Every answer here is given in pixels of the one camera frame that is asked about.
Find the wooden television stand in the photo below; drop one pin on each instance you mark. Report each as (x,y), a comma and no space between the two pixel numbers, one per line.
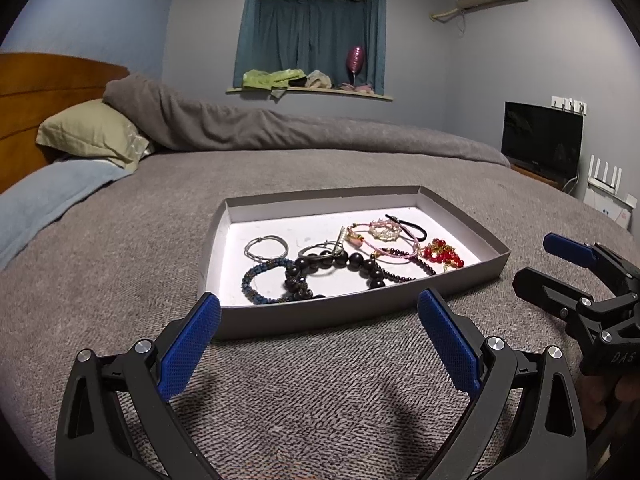
(540,176)

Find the plain silver bangle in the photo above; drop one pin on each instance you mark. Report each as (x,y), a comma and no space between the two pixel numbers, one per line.
(246,250)

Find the person's right hand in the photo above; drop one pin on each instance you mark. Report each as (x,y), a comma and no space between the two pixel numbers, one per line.
(597,395)

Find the white wall hooks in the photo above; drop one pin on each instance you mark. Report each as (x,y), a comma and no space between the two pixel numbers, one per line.
(570,104)

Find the green pillow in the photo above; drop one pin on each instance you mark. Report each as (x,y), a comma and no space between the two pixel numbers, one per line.
(85,130)

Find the grey cardboard tray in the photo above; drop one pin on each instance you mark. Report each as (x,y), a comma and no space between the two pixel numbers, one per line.
(350,317)

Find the grey duvet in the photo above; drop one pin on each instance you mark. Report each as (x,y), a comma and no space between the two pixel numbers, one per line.
(300,132)

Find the beige air conditioner pipe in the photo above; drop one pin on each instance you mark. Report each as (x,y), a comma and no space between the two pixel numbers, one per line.
(445,14)

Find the pink cloth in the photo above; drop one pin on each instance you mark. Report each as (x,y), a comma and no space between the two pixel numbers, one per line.
(360,88)

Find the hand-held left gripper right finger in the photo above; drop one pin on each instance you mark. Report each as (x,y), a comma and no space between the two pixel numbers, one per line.
(450,342)

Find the beige cloth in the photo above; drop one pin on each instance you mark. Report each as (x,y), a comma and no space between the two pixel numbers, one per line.
(319,80)

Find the light blue blanket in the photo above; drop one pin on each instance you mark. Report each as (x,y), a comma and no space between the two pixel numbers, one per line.
(40,195)

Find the black television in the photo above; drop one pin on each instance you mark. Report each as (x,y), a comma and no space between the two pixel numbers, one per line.
(542,140)

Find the white router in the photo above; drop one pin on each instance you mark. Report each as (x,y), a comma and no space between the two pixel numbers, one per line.
(605,185)

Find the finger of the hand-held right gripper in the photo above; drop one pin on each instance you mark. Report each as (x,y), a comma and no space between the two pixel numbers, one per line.
(540,290)
(570,250)

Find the white cardboard box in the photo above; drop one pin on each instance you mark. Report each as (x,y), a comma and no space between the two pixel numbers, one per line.
(607,206)

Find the window sill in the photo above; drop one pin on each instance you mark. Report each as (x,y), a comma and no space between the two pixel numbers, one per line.
(325,93)

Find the green cloth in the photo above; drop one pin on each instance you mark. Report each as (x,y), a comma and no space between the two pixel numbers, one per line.
(265,79)

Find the silver bangle with gold bar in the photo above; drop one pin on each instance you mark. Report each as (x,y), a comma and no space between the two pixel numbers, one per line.
(341,240)

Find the blue curtain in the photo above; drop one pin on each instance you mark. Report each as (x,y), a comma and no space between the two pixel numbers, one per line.
(300,30)

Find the wooden headboard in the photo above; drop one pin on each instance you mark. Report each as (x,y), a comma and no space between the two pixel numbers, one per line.
(30,90)

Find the grey woven bedspread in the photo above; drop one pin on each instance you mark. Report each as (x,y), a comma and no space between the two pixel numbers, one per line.
(150,220)

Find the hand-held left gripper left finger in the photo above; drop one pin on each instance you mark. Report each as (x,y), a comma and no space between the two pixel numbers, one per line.
(192,345)

